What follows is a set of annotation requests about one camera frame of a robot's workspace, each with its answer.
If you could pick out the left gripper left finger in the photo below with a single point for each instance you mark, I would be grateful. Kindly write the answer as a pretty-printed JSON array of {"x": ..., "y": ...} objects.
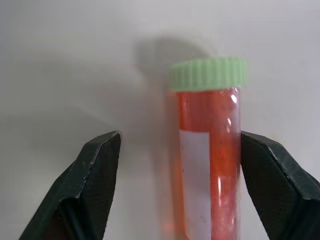
[{"x": 82, "y": 190}]

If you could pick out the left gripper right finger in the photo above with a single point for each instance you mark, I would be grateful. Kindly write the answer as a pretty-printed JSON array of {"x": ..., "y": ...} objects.
[{"x": 280, "y": 185}]

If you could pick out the red tube pale green cap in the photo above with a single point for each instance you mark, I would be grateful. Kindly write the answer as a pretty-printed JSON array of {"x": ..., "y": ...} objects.
[{"x": 225, "y": 150}]

